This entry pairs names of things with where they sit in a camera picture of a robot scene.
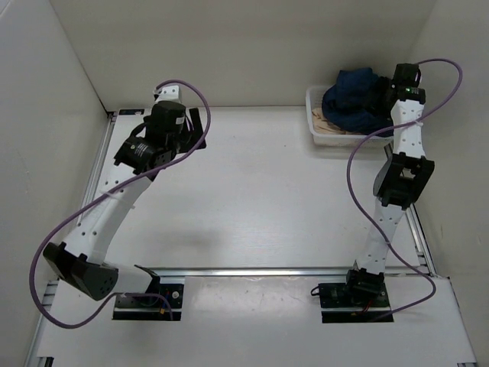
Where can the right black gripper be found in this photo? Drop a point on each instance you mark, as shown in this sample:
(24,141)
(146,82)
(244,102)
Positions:
(380,88)

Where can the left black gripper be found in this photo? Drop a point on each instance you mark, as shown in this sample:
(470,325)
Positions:
(190,138)

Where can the dark blue denim trousers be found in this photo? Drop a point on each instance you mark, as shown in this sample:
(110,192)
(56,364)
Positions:
(342,104)

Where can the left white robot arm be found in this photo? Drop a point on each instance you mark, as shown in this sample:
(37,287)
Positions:
(79,260)

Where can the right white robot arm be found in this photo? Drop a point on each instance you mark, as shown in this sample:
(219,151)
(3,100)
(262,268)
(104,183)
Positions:
(397,186)

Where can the beige trousers in basket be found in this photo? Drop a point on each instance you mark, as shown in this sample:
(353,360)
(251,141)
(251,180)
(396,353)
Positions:
(323,126)

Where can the white plastic basket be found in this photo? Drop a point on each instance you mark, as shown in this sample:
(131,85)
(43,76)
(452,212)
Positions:
(314,96)

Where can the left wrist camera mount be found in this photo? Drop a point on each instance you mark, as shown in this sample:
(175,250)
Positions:
(168,93)

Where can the aluminium front rail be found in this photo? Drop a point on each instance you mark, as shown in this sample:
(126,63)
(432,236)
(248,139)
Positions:
(251,272)

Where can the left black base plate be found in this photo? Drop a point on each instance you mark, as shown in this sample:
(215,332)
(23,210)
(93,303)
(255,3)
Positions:
(153,308)

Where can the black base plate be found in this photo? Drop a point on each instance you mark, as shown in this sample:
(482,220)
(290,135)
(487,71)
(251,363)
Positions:
(338,307)
(153,308)

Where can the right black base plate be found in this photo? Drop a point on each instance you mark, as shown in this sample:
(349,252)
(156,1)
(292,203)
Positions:
(338,307)

